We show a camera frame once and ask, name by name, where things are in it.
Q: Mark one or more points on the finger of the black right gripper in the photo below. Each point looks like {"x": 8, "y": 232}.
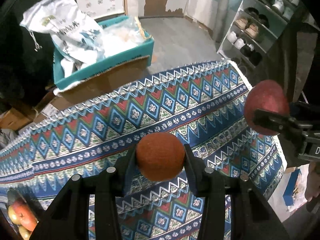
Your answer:
{"x": 272, "y": 123}

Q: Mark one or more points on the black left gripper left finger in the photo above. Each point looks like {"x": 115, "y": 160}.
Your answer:
{"x": 67, "y": 216}

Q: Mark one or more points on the dark red apple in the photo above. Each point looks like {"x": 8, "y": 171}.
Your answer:
{"x": 266, "y": 95}

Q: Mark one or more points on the yellow green mango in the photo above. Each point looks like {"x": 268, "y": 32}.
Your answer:
{"x": 24, "y": 233}

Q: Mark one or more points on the small orange tangerine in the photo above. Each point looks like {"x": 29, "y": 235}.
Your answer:
{"x": 160, "y": 156}

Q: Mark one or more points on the orange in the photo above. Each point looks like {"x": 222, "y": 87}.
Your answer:
{"x": 28, "y": 219}

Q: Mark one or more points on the yellow green pear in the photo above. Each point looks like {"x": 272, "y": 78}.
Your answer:
{"x": 13, "y": 216}

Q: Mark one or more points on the right hand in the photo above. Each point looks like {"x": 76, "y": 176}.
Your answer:
{"x": 312, "y": 186}

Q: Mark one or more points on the clear glass fruit plate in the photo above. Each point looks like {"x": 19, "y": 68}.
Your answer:
{"x": 13, "y": 195}

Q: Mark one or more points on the blue patterned tablecloth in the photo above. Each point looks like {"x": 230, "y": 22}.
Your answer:
{"x": 201, "y": 104}

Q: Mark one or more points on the brown cardboard box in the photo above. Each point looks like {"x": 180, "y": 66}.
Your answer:
{"x": 14, "y": 119}

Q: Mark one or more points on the grey shoe rack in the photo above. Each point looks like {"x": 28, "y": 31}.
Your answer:
{"x": 254, "y": 29}

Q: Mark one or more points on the dark hanging clothes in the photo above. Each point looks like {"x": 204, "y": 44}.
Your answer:
{"x": 26, "y": 61}

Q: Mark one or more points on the teal cardboard box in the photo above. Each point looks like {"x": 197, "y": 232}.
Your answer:
{"x": 101, "y": 64}

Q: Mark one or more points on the white printed rice bag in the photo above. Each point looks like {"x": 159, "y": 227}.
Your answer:
{"x": 73, "y": 32}

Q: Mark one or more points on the clear plastic bag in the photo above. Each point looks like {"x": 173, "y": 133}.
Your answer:
{"x": 122, "y": 36}

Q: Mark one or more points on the white decorated cabinet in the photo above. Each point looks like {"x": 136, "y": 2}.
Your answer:
{"x": 97, "y": 9}

